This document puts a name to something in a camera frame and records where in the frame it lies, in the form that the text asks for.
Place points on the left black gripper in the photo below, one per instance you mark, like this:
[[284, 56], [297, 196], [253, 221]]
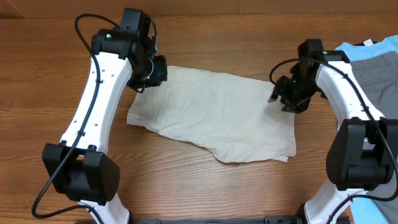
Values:
[[160, 74]]

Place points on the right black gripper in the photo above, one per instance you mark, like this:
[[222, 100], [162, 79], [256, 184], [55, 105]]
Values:
[[297, 107]]

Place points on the beige shorts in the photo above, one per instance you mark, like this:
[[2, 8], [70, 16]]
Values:
[[226, 114]]

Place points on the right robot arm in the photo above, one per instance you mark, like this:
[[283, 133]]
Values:
[[364, 151]]

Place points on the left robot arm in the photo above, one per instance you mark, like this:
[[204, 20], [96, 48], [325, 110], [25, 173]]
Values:
[[79, 166]]

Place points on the grey shorts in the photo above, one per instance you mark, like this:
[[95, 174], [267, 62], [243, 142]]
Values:
[[378, 79]]

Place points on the light blue t-shirt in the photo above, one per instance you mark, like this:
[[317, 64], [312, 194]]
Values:
[[355, 53]]

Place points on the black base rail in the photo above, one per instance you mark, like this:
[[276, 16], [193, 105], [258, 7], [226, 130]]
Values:
[[211, 221]]

